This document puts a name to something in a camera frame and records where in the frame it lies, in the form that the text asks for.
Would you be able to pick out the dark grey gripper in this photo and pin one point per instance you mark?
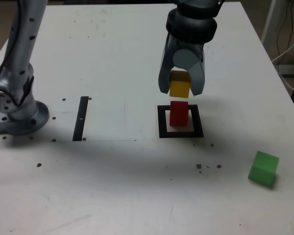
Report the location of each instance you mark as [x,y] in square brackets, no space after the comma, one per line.
[188,46]

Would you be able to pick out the yellow cube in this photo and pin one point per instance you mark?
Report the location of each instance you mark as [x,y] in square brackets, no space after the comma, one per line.
[178,89]

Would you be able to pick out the red cube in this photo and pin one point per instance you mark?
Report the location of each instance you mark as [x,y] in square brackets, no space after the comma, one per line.
[178,117]

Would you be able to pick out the green cube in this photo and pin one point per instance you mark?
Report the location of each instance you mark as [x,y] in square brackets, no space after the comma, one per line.
[263,169]

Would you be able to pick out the black tape square outline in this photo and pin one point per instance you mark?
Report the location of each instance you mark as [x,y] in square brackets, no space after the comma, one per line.
[161,122]

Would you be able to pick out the white table leg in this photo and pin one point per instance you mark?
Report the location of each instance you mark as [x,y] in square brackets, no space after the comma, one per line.
[270,22]

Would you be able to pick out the black tape strip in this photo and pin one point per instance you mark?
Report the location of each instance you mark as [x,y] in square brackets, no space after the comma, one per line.
[79,117]

